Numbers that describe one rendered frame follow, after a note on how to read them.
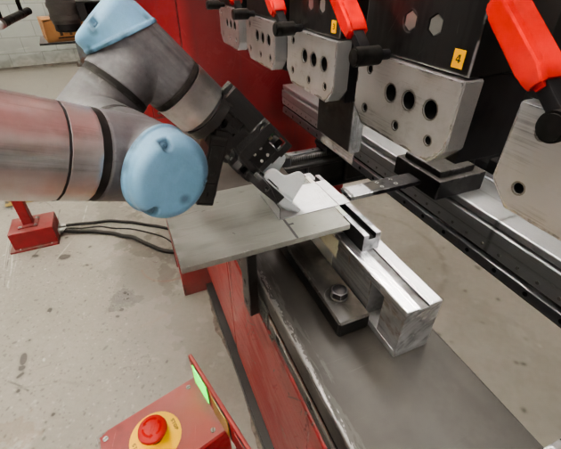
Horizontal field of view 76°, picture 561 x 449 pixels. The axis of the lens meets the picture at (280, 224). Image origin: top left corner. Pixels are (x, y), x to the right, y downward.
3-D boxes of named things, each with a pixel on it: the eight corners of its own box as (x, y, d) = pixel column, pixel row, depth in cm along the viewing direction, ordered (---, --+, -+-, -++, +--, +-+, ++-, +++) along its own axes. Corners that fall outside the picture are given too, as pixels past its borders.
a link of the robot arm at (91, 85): (44, 169, 32) (117, 71, 33) (9, 135, 38) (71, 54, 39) (117, 207, 38) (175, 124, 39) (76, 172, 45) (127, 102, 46)
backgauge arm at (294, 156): (266, 187, 117) (265, 147, 109) (423, 154, 137) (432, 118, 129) (275, 199, 111) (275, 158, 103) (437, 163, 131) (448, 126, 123)
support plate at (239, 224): (162, 207, 62) (161, 202, 61) (300, 178, 70) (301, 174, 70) (182, 274, 48) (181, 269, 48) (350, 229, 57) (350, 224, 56)
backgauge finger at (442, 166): (328, 186, 69) (330, 162, 66) (434, 162, 77) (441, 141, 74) (363, 219, 60) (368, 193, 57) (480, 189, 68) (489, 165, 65)
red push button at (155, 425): (138, 436, 52) (132, 424, 50) (164, 419, 54) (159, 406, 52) (148, 461, 50) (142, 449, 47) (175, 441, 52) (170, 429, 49)
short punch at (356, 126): (316, 142, 62) (320, 85, 57) (326, 140, 63) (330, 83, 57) (346, 166, 55) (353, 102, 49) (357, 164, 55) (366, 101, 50)
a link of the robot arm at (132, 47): (61, 48, 40) (108, -12, 40) (146, 115, 47) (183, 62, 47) (72, 43, 34) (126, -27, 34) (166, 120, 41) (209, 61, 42)
